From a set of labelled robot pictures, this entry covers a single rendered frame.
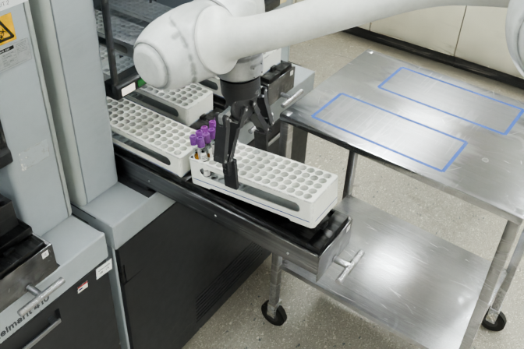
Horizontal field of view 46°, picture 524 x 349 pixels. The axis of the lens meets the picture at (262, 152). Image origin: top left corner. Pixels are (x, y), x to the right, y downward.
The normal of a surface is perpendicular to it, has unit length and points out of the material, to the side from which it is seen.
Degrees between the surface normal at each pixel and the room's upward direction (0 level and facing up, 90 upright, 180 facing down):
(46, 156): 90
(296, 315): 0
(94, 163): 90
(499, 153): 0
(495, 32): 90
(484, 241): 0
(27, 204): 90
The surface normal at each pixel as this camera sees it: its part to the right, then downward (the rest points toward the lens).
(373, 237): 0.04, -0.80
